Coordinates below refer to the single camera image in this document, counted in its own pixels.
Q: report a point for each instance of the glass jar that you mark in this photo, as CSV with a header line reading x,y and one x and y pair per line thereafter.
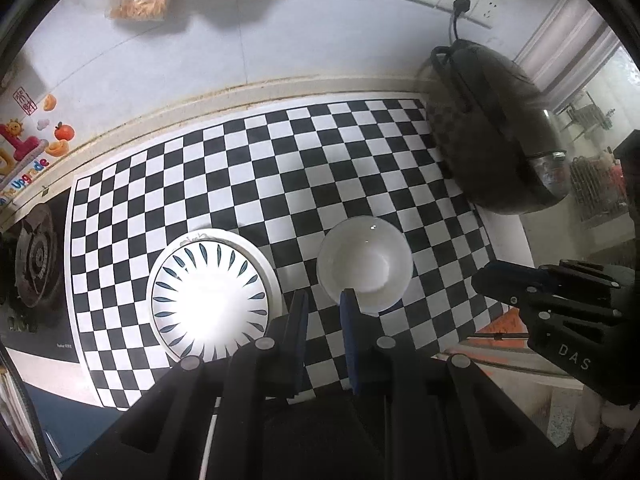
x,y
552,175

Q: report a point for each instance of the plain white bowl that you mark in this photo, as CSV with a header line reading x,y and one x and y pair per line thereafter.
x,y
365,265

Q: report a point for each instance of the black power plug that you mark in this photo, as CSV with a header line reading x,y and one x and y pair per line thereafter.
x,y
461,6

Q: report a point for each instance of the white plate with blue leaves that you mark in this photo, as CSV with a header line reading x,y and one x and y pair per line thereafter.
x,y
210,305

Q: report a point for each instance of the black rice cooker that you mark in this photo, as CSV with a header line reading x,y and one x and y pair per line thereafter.
x,y
495,130

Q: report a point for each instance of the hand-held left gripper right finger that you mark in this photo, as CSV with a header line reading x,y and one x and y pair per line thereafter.
x,y
351,350

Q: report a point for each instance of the person's right hand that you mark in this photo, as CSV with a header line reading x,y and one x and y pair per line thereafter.
x,y
610,420

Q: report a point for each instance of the black and white checkered mat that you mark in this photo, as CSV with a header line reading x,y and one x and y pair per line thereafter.
x,y
250,175

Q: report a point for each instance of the colourful wall sticker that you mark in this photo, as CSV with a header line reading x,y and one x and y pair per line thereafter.
x,y
30,145

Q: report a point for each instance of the clear bag of snacks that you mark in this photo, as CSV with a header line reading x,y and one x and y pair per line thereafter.
x,y
140,2

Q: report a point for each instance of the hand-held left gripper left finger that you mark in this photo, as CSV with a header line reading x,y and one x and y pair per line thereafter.
x,y
300,340

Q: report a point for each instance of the white plate with grey flower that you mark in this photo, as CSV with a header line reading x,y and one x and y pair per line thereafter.
x,y
200,236

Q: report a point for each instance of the gas stove burner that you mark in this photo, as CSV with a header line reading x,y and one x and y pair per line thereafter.
x,y
37,255

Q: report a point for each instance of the orange cloth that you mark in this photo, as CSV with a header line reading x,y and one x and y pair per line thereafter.
x,y
502,325

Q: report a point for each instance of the blue cabinet door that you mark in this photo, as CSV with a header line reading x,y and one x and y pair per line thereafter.
x,y
65,425

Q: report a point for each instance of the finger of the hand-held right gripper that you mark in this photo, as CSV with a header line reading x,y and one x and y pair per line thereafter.
x,y
590,272
505,285

